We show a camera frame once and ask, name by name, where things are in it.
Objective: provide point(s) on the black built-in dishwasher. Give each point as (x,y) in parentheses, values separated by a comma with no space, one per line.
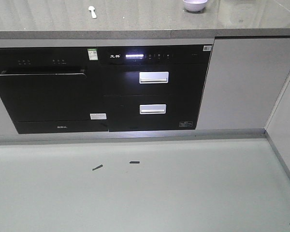
(52,90)

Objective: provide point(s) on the pale green plastic spoon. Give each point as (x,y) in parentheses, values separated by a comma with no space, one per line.
(92,11)

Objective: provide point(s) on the purple plastic bowl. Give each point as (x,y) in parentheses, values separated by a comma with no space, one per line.
(194,5)

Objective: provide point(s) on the grey side cabinet door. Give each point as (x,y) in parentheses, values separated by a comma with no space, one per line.
(278,127)

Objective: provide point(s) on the black disinfection cabinet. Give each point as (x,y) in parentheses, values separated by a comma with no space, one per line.
(156,87)

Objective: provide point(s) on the green energy label sticker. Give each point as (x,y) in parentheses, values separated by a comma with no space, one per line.
(92,54)

